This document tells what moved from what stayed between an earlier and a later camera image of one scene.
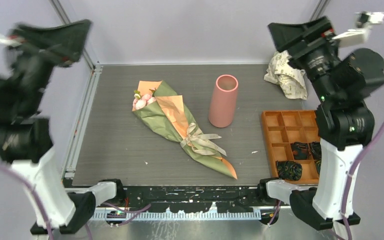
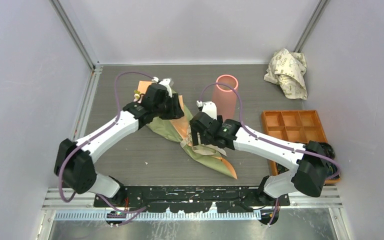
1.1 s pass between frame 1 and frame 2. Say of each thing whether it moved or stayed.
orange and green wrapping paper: stayed
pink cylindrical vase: stayed
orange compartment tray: stayed
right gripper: moved
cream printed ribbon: stayed
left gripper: moved
